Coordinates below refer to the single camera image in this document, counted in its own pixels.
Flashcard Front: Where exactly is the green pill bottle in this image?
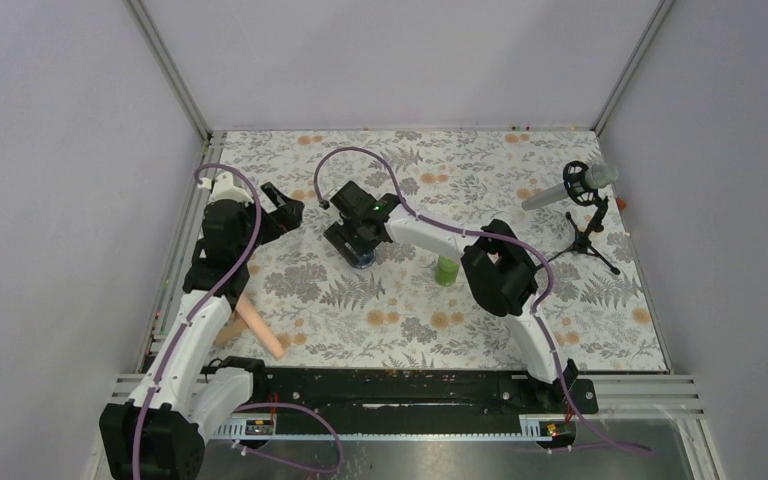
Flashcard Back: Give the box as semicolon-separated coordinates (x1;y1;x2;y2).
434;255;460;287

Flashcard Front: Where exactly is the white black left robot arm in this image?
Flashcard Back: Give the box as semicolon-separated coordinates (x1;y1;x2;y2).
99;179;304;479

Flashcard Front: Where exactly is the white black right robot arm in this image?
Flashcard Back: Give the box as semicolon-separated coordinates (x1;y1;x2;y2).
320;181;578;412

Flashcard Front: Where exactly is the floral patterned table mat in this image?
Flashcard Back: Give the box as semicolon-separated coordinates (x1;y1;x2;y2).
217;130;668;372

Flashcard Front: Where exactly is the wooden stick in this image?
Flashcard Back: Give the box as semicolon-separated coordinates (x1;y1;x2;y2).
213;319;247;348

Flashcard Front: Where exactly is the black microphone tripod stand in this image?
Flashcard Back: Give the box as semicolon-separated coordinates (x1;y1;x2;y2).
548;196;621;275

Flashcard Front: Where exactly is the silver microphone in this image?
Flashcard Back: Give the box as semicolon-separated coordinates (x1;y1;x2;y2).
522;161;618;211

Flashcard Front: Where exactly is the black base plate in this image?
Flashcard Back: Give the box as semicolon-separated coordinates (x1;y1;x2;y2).
216;367;599;440

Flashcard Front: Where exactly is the aluminium rail frame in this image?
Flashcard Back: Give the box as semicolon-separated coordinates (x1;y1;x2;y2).
95;374;707;442

